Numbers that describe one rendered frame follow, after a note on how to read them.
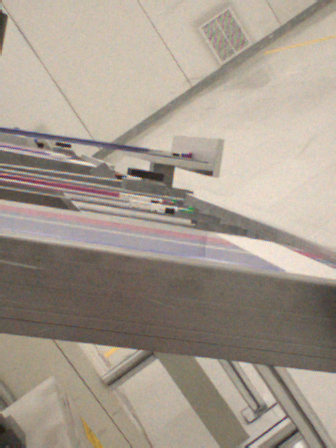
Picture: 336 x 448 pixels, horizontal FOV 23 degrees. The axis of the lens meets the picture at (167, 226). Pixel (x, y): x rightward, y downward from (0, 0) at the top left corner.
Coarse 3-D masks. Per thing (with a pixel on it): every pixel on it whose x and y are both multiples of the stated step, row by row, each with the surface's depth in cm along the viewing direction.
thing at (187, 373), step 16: (160, 352) 152; (176, 368) 153; (192, 368) 154; (176, 384) 154; (192, 384) 154; (208, 384) 155; (192, 400) 155; (208, 400) 155; (224, 400) 156; (208, 416) 156; (224, 416) 157; (224, 432) 157; (240, 432) 158
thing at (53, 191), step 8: (0, 184) 97; (8, 184) 97; (16, 184) 97; (24, 184) 97; (32, 184) 97; (32, 192) 97; (40, 192) 98; (48, 192) 98; (56, 192) 98; (64, 192) 98; (72, 192) 99; (80, 192) 99; (88, 192) 100; (88, 200) 99; (96, 200) 99; (104, 200) 99; (112, 200) 100; (120, 200) 100; (128, 200) 100; (184, 208) 102
